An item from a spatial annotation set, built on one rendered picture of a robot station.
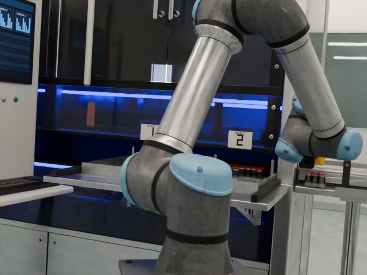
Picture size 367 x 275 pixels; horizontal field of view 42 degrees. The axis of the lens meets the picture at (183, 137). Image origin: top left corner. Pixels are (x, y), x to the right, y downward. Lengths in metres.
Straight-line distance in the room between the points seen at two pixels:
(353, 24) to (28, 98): 4.98
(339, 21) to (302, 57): 5.32
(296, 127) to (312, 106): 0.17
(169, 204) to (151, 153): 0.13
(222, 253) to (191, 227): 0.08
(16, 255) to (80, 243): 0.32
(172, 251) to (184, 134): 0.25
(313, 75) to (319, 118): 0.11
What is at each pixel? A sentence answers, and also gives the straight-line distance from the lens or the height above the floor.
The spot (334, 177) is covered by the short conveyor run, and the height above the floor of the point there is 0.91.
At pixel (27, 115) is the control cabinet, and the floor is 1.05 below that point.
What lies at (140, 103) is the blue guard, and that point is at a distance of 1.81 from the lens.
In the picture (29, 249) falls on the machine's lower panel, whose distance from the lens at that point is 2.14.
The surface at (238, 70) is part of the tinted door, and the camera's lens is 1.70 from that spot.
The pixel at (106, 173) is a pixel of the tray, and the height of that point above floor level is 0.89.
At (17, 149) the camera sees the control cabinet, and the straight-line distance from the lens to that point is 1.90.
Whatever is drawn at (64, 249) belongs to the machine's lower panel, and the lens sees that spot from 2.04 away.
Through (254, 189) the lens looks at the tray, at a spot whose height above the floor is 0.90.
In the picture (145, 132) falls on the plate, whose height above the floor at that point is 1.02.
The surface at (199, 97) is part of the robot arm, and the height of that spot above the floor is 1.14.
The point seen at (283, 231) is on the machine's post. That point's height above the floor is 0.72.
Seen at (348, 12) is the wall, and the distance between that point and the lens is 6.38.
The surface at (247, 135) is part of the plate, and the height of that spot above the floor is 1.04.
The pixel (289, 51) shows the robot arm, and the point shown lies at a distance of 1.04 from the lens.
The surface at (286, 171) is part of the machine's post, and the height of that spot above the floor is 0.93.
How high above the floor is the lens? 1.10
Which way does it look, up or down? 3 degrees down
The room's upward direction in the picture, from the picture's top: 4 degrees clockwise
